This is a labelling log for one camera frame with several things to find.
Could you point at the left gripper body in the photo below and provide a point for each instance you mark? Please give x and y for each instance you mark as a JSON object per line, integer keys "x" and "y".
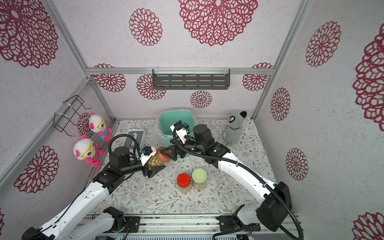
{"x": 145, "y": 169}

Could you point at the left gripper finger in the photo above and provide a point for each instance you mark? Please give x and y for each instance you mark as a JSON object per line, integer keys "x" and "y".
{"x": 154, "y": 151}
{"x": 155, "y": 170}

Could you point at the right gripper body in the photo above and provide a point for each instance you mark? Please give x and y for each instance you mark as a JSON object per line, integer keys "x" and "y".
{"x": 179, "y": 147}

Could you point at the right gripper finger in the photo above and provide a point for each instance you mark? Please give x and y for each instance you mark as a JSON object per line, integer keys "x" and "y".
{"x": 175, "y": 142}
{"x": 173, "y": 153}

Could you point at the brown jar lid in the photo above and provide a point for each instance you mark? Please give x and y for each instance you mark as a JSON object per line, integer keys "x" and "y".
{"x": 163, "y": 154}

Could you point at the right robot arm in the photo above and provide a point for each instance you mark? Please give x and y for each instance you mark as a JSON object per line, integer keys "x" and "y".
{"x": 274, "y": 201}

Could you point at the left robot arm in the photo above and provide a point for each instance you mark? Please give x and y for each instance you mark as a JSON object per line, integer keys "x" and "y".
{"x": 64, "y": 226}

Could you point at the green trash bin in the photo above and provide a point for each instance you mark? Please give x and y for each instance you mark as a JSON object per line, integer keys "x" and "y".
{"x": 171, "y": 123}

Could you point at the red lidded peanut jar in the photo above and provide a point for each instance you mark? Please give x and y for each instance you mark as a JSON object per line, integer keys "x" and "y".
{"x": 184, "y": 183}

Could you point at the green lidded peanut jar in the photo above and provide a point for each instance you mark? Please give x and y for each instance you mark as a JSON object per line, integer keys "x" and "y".
{"x": 199, "y": 177}

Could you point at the grey plush dog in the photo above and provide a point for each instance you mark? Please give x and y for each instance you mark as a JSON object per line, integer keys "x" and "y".
{"x": 234, "y": 127}

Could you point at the upper pink white plush doll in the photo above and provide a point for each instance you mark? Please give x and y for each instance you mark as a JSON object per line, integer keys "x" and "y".
{"x": 98, "y": 125}

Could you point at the pink white plush doll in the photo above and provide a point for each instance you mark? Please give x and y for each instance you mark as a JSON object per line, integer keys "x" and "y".
{"x": 98, "y": 125}
{"x": 86, "y": 149}

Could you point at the lower pink white plush doll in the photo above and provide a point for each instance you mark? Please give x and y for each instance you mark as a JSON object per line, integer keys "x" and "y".
{"x": 86, "y": 149}

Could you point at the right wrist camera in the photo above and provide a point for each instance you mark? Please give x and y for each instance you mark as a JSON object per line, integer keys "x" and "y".
{"x": 182, "y": 132}

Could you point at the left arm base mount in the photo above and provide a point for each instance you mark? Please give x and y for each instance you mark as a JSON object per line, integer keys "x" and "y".
{"x": 122, "y": 223}

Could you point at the grey wall shelf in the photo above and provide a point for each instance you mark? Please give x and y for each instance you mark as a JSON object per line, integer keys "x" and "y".
{"x": 191, "y": 80}

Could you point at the aluminium rail frame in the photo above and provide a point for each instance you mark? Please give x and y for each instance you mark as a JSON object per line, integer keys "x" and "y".
{"x": 191, "y": 227}

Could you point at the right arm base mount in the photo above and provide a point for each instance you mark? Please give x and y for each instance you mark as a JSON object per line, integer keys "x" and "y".
{"x": 230, "y": 223}

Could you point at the black wire basket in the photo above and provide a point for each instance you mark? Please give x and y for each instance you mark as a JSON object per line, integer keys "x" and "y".
{"x": 74, "y": 120}

